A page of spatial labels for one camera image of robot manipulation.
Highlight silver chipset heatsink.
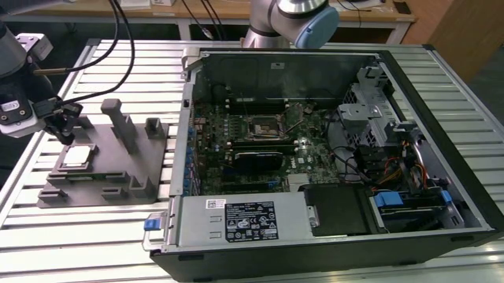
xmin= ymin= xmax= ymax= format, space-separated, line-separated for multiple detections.
xmin=287 ymin=173 xmax=311 ymax=191

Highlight black PC case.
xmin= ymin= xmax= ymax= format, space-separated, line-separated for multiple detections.
xmin=148 ymin=43 xmax=504 ymax=283

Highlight blue disk carrier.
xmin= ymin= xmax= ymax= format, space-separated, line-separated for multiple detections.
xmin=372 ymin=190 xmax=403 ymax=209

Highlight silver power supply unit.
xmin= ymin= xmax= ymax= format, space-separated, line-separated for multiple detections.
xmin=167 ymin=193 xmax=318 ymax=248

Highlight black plastic shroud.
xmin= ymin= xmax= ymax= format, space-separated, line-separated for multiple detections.
xmin=302 ymin=182 xmax=374 ymax=237

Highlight black graphics card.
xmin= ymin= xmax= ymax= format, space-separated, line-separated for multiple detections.
xmin=232 ymin=149 xmax=283 ymax=172

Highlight metal socket cover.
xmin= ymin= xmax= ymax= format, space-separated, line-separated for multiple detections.
xmin=279 ymin=102 xmax=307 ymax=132

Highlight wooden cabinet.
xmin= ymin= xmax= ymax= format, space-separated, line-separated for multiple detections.
xmin=426 ymin=0 xmax=504 ymax=85

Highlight coloured power wires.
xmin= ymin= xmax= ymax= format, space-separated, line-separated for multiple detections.
xmin=383 ymin=140 xmax=430 ymax=191

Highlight black case cable bundle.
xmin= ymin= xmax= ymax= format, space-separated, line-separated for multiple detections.
xmin=330 ymin=111 xmax=378 ymax=189

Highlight grey parts rack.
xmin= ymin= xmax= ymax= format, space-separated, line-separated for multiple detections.
xmin=34 ymin=98 xmax=171 ymax=209

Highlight silver CPU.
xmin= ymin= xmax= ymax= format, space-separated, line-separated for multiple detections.
xmin=62 ymin=146 xmax=93 ymax=166

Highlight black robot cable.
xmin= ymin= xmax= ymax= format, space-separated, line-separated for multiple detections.
xmin=58 ymin=0 xmax=133 ymax=104

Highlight black RAM slot bank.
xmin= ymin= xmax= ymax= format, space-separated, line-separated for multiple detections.
xmin=224 ymin=97 xmax=291 ymax=115
xmin=231 ymin=140 xmax=296 ymax=154

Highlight wooden desk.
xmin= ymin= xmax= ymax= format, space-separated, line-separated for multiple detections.
xmin=22 ymin=0 xmax=418 ymax=42

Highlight green motherboard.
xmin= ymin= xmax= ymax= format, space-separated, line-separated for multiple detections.
xmin=188 ymin=100 xmax=343 ymax=197

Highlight green RAM stick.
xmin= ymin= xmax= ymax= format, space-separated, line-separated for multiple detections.
xmin=64 ymin=173 xmax=108 ymax=180

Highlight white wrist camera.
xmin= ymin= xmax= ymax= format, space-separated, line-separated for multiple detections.
xmin=0 ymin=93 xmax=38 ymax=139

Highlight grey camera box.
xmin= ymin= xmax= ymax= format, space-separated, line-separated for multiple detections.
xmin=14 ymin=33 xmax=54 ymax=61

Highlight CPU socket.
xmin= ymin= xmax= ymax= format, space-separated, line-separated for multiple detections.
xmin=244 ymin=115 xmax=284 ymax=140

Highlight silver drive cage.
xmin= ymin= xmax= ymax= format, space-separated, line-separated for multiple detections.
xmin=336 ymin=66 xmax=409 ymax=148

